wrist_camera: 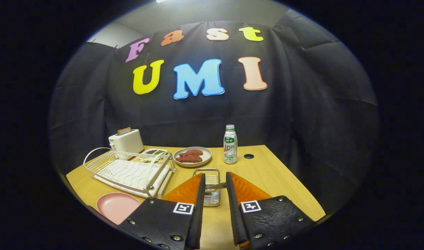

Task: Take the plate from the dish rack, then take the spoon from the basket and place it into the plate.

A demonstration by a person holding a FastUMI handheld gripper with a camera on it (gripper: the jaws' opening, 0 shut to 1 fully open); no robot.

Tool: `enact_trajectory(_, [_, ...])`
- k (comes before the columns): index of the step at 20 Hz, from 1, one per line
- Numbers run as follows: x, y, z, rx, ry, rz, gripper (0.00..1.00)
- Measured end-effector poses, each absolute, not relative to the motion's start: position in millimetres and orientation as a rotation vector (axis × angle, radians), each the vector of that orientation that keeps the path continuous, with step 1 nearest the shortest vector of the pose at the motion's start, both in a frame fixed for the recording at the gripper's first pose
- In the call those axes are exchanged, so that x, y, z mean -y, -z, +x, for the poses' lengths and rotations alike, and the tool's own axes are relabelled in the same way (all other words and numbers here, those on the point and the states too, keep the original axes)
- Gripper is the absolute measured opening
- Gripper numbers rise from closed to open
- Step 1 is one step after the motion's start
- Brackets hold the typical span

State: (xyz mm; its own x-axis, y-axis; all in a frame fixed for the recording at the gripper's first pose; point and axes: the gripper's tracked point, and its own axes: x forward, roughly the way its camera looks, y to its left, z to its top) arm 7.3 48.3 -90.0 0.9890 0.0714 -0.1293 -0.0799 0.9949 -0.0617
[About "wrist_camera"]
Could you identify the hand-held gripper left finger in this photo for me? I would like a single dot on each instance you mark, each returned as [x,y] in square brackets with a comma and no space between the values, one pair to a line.
[199,215]

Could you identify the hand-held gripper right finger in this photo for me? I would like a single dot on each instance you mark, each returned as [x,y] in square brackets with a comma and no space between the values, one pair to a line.
[234,218]

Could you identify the wooden spoon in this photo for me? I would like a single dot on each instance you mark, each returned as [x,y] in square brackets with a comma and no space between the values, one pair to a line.
[215,187]

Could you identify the pink plate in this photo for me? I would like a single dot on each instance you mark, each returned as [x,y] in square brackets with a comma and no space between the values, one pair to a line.
[115,206]

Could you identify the beige plate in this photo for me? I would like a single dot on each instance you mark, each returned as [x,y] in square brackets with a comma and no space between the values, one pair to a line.
[203,154]

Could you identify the red meat piece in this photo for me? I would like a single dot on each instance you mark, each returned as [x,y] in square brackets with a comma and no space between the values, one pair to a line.
[193,152]
[189,159]

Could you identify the white drink bottle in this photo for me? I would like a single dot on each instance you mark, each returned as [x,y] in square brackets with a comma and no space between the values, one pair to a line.
[230,149]

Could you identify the white divided tray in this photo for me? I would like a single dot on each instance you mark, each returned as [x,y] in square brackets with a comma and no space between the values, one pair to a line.
[144,151]

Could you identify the white toaster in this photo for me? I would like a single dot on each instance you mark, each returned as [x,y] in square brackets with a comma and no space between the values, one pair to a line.
[127,142]

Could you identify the brown toast slice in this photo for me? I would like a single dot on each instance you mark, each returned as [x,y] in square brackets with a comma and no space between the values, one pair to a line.
[124,131]

